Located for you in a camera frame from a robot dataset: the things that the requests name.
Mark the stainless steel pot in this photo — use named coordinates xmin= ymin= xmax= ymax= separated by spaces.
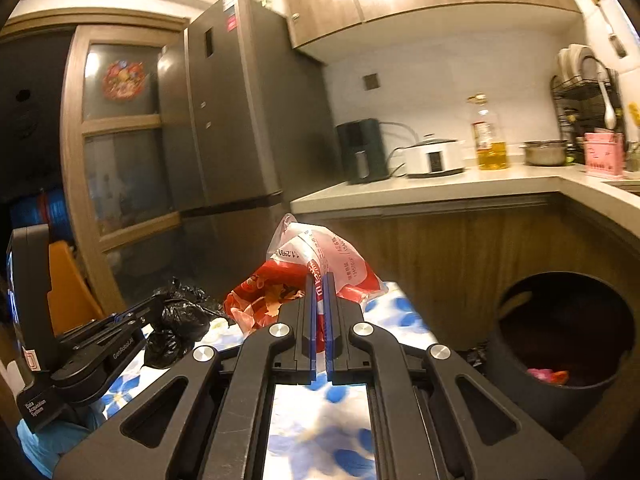
xmin=522 ymin=140 xmax=568 ymax=167

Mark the pink utensil holder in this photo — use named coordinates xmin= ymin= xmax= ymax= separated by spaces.
xmin=585 ymin=130 xmax=625 ymax=178

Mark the pink plastic bag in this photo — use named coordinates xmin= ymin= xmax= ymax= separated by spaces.
xmin=527 ymin=368 xmax=570 ymax=386

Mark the wooden framed glass door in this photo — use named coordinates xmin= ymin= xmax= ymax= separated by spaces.
xmin=61 ymin=25 xmax=183 ymax=314

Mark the wooden upper cabinet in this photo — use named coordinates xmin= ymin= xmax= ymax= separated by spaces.
xmin=285 ymin=0 xmax=582 ymax=64

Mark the black plastic bag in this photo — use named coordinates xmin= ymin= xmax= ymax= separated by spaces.
xmin=144 ymin=278 xmax=235 ymax=370

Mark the wall power socket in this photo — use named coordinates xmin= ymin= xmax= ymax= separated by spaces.
xmin=362 ymin=73 xmax=380 ymax=91

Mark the black air fryer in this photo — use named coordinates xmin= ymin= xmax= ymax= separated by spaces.
xmin=336 ymin=118 xmax=390 ymax=184

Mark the small red white snack bag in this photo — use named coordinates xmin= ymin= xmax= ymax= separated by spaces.
xmin=222 ymin=214 xmax=387 ymax=335

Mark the orange chair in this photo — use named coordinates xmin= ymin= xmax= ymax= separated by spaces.
xmin=47 ymin=240 xmax=104 ymax=336

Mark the white rice cooker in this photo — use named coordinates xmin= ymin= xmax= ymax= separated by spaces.
xmin=404 ymin=138 xmax=465 ymax=178

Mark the dark grey refrigerator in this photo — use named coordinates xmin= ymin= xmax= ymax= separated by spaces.
xmin=158 ymin=0 xmax=342 ymax=298

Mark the cooking oil bottle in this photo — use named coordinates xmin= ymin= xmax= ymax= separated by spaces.
xmin=468 ymin=93 xmax=509 ymax=170

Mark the wooden lower cabinet counter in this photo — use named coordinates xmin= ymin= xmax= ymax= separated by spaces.
xmin=290 ymin=161 xmax=640 ymax=351

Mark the hanging metal spatula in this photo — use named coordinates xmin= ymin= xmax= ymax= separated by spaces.
xmin=591 ymin=0 xmax=627 ymax=58

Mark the black dish rack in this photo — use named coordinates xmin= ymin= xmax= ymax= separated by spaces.
xmin=550 ymin=44 xmax=627 ymax=165

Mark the red round door decoration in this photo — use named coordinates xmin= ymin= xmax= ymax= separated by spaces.
xmin=102 ymin=60 xmax=146 ymax=102

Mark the black trash bin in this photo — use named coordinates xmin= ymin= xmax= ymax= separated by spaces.
xmin=486 ymin=271 xmax=636 ymax=439

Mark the floral blue white tablecloth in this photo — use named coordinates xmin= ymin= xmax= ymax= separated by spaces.
xmin=96 ymin=278 xmax=442 ymax=480

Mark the white ladle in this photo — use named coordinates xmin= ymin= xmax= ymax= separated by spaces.
xmin=598 ymin=77 xmax=617 ymax=130

